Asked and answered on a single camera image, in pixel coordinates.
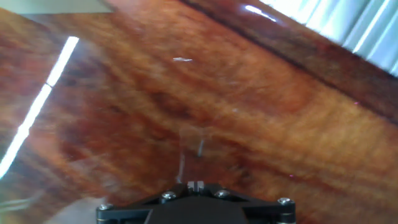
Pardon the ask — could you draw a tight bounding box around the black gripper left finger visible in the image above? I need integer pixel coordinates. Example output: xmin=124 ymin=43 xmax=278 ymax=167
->
xmin=95 ymin=181 xmax=197 ymax=224

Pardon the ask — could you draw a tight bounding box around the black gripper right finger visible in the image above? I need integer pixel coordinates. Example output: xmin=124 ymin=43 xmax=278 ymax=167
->
xmin=196 ymin=181 xmax=296 ymax=224

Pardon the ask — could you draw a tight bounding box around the glossy red-brown wooden board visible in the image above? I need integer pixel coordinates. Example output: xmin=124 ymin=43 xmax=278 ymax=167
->
xmin=0 ymin=0 xmax=398 ymax=224

